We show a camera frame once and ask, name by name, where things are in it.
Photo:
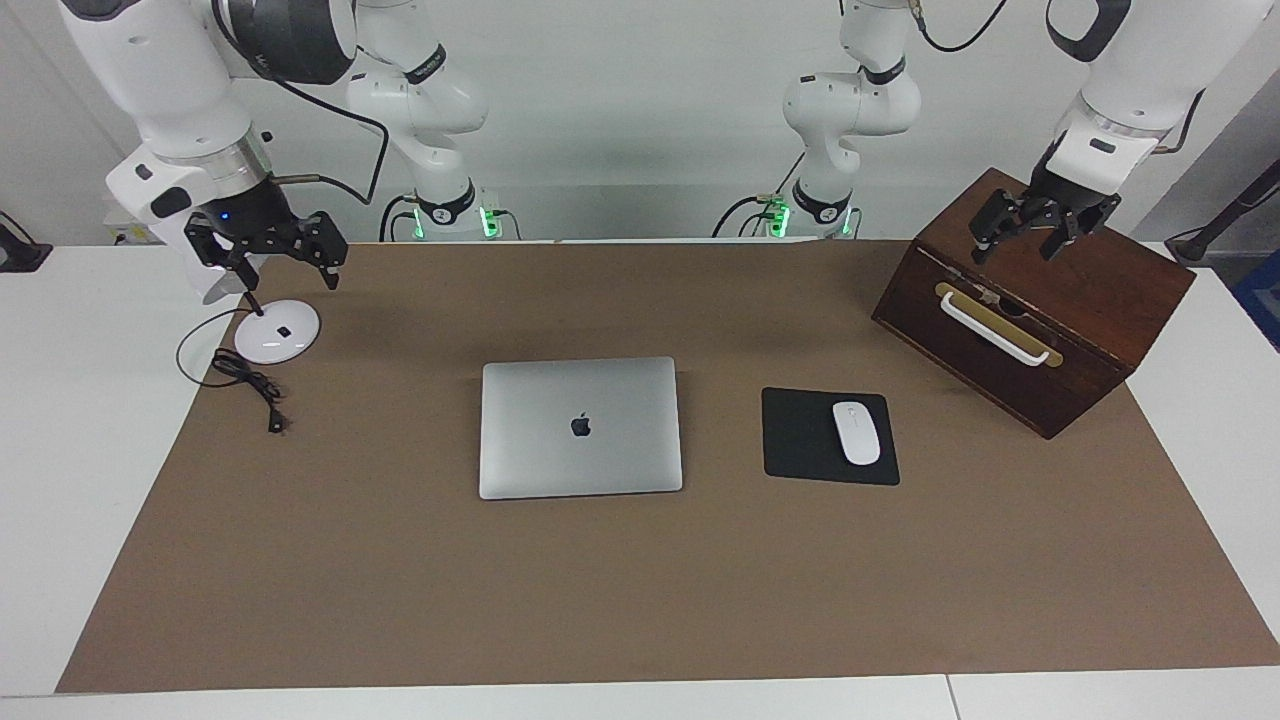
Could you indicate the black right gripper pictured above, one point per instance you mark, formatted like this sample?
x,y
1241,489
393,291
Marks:
x,y
255,220

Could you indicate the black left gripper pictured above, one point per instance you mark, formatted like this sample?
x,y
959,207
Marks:
x,y
1065,190

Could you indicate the silver laptop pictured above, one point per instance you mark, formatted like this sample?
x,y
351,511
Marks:
x,y
580,430

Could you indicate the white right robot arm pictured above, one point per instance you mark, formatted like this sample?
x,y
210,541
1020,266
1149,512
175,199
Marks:
x,y
170,80

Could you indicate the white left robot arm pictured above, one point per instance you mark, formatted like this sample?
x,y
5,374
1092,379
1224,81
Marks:
x,y
1140,60

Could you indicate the white desk lamp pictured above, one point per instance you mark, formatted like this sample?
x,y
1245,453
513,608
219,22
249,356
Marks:
x,y
280,335

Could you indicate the dark wooden box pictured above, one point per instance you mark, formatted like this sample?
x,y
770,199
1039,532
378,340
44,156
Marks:
x,y
1080,330

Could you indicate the black tripod stand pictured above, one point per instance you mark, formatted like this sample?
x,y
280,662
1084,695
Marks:
x,y
1235,205

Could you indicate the blue bin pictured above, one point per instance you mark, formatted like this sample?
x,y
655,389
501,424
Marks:
x,y
1262,295

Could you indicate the white computer mouse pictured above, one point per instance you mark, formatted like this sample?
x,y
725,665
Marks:
x,y
856,433

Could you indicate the black mouse pad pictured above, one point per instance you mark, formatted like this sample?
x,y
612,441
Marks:
x,y
800,440

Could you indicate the brown table mat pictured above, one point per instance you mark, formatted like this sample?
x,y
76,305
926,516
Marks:
x,y
600,600

